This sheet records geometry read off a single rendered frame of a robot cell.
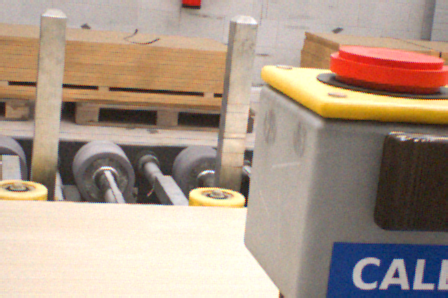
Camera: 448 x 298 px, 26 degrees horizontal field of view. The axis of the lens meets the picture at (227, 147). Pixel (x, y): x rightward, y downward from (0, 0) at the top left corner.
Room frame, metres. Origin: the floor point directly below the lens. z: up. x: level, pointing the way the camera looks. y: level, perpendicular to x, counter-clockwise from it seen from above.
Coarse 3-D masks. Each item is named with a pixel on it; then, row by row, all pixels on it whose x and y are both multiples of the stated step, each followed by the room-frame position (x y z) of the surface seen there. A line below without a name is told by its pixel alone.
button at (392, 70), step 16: (352, 48) 0.33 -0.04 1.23; (368, 48) 0.33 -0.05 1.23; (336, 64) 0.32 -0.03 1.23; (352, 64) 0.31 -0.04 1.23; (368, 64) 0.31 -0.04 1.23; (384, 64) 0.31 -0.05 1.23; (400, 64) 0.31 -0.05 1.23; (416, 64) 0.31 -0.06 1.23; (432, 64) 0.31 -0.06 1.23; (352, 80) 0.31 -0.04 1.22; (368, 80) 0.30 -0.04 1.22; (384, 80) 0.30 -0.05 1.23; (400, 80) 0.30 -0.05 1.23; (416, 80) 0.30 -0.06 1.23; (432, 80) 0.31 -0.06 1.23
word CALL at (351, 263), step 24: (336, 264) 0.28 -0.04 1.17; (360, 264) 0.28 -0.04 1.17; (384, 264) 0.29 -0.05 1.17; (408, 264) 0.29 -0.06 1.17; (432, 264) 0.29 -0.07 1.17; (336, 288) 0.28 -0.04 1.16; (360, 288) 0.28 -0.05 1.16; (384, 288) 0.29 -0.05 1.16; (408, 288) 0.29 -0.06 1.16; (432, 288) 0.29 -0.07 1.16
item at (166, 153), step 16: (64, 144) 1.87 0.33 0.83; (80, 144) 1.88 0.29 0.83; (128, 144) 1.91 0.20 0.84; (144, 144) 1.92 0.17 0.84; (160, 144) 1.93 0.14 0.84; (176, 144) 1.95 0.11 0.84; (192, 144) 1.96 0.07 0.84; (64, 160) 1.87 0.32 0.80; (160, 160) 1.92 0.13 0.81; (64, 176) 1.88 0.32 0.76; (144, 192) 1.92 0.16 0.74; (240, 192) 1.97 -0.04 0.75
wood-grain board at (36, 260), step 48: (0, 240) 1.05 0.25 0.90; (48, 240) 1.07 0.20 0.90; (96, 240) 1.09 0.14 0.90; (144, 240) 1.10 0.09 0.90; (192, 240) 1.12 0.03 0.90; (240, 240) 1.14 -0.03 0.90; (0, 288) 0.90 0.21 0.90; (48, 288) 0.92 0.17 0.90; (96, 288) 0.93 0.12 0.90; (144, 288) 0.95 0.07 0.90; (192, 288) 0.96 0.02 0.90; (240, 288) 0.98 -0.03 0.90
